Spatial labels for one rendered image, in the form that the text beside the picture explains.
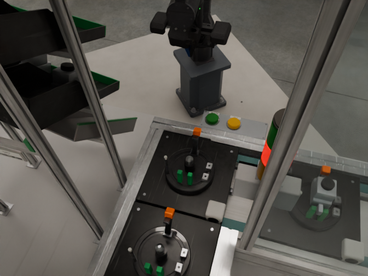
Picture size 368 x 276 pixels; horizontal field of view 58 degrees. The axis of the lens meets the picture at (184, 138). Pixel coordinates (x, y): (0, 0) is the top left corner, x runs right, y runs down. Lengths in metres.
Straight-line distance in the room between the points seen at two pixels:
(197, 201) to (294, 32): 2.39
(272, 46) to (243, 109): 1.72
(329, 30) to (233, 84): 1.00
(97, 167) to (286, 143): 0.76
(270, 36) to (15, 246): 2.51
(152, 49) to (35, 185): 0.74
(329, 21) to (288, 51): 2.56
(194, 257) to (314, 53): 0.62
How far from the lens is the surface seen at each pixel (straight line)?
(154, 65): 1.40
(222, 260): 0.87
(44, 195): 1.13
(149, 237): 0.86
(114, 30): 3.10
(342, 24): 0.34
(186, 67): 1.09
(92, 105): 0.75
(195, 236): 0.87
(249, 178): 0.64
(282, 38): 3.02
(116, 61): 1.45
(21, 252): 1.08
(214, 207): 0.88
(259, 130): 1.06
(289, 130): 0.44
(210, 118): 1.06
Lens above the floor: 1.79
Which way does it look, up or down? 54 degrees down
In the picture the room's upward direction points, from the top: 2 degrees counter-clockwise
